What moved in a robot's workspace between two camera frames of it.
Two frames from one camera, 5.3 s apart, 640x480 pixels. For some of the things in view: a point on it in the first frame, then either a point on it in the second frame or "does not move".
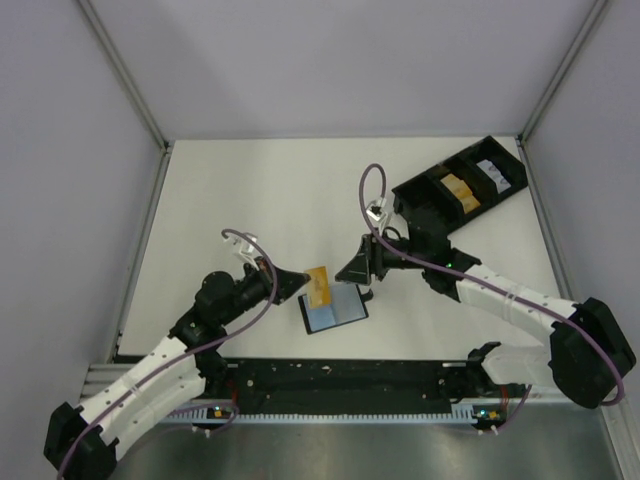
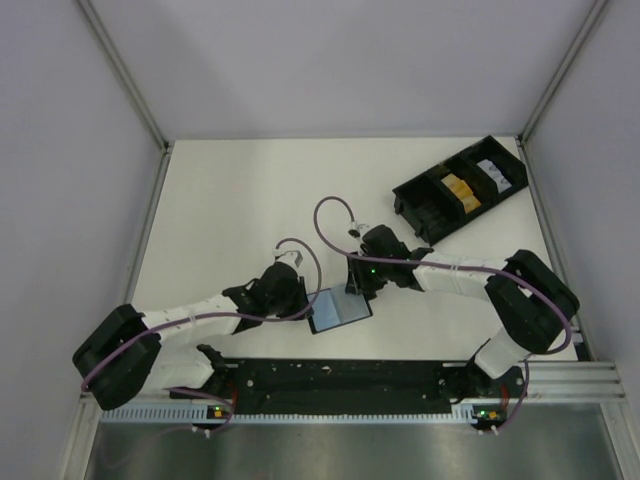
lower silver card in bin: [495, 176] does not move
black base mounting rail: [348, 380] does not move
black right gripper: [373, 260] -> [357, 275]
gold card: [318, 287] -> [462, 188]
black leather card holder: [347, 304] does not move
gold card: [457, 186] does not move
